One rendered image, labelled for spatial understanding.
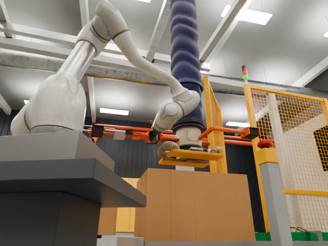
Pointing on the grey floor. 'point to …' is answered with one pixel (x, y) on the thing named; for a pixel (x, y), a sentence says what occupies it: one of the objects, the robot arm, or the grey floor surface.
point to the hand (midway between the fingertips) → (151, 137)
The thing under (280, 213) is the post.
